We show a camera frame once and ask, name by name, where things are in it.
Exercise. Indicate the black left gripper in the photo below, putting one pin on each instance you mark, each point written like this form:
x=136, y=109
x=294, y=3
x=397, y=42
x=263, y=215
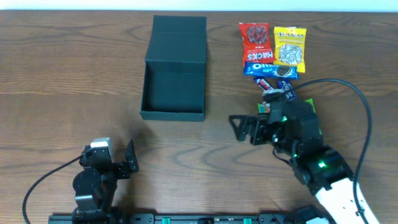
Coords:
x=121, y=169

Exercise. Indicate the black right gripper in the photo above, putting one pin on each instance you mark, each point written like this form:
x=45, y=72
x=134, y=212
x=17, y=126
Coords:
x=257, y=132

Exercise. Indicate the green Haribo worms bag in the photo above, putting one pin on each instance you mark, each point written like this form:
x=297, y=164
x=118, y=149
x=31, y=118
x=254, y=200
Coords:
x=265, y=108

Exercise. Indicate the blue Oreo cookie pack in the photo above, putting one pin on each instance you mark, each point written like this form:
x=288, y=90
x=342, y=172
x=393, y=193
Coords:
x=266, y=70

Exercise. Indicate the dark green box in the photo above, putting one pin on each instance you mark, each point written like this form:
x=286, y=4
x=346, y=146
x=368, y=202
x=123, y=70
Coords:
x=174, y=79

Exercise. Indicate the red Hacks candy bag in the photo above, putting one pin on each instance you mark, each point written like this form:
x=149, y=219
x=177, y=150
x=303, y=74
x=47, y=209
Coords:
x=256, y=42

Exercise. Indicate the yellow seed snack bag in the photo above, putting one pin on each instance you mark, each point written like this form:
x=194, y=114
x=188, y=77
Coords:
x=290, y=47

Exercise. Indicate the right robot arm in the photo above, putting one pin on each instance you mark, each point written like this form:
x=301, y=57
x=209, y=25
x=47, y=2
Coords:
x=292, y=128

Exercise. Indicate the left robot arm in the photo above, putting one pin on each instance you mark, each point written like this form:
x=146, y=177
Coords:
x=95, y=186

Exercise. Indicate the blue Eclipse mint pack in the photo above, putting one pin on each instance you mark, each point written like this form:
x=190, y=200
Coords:
x=285, y=85

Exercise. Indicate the purple Dairy Milk bar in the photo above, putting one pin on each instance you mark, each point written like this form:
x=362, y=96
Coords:
x=263, y=83

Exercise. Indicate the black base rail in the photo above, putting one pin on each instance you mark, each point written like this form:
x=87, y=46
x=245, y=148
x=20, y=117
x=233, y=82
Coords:
x=147, y=218

